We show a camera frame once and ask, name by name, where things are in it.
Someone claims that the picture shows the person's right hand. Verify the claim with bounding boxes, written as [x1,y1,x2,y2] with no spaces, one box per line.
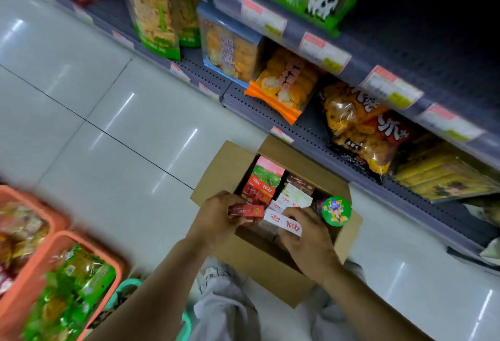
[278,207,344,283]

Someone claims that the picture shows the dark brown snack box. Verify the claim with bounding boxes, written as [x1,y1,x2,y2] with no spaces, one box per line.
[283,174,316,197]

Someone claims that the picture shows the orange cracker bag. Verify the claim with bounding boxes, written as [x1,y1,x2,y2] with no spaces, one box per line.
[244,48,326,126]

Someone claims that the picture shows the person's left forearm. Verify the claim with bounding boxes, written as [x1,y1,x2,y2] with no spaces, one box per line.
[83,235,213,341]

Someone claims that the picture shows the pale snack bag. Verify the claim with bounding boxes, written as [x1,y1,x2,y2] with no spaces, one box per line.
[480,237,500,268]
[463,195,500,229]

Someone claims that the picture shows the yellow biscuit stick bag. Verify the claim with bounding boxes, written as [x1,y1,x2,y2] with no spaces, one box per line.
[392,145,500,203]

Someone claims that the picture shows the blue cracker bag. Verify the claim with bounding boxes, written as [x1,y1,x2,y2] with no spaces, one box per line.
[196,2,264,89]

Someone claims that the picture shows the pile of green snack packets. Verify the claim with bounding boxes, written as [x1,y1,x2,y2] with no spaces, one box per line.
[20,245,116,341]

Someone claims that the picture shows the green and pink snack box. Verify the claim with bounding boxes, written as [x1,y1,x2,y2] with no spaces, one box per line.
[251,156,286,190]

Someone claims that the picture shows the white snack box with red print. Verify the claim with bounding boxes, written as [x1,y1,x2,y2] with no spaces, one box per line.
[270,183,314,214]
[263,209,303,238]

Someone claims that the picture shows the orange plastic basket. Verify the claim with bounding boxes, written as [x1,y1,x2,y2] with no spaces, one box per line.
[0,230,126,341]
[0,185,70,300]

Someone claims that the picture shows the person's gray trousers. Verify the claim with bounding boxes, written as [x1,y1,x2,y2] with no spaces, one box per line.
[187,257,368,341]

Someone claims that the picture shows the teal plastic basket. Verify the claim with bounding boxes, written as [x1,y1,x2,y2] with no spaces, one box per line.
[87,278,193,341]

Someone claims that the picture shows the green-edged cracker bag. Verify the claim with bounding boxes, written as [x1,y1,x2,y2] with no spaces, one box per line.
[120,0,183,61]
[170,0,202,48]

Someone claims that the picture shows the person's left hand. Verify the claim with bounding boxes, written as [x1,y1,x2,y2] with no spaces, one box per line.
[187,191,247,254]

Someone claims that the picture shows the row of shelf price labels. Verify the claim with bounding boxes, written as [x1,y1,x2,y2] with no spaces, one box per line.
[72,0,486,146]

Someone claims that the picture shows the pile of mixed snack packets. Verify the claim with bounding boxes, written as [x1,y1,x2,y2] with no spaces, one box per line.
[0,201,51,294]

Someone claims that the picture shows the green lidded snack cup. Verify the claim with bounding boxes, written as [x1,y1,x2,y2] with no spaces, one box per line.
[316,196,352,228]

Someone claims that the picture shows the brown cardboard box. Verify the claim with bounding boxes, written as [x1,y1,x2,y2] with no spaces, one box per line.
[190,135,363,309]

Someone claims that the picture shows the black and orange snack bag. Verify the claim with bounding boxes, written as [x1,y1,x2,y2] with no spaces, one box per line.
[331,111,415,176]
[320,80,392,146]

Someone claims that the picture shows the person's right forearm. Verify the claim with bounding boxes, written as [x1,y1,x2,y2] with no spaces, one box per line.
[318,263,432,341]

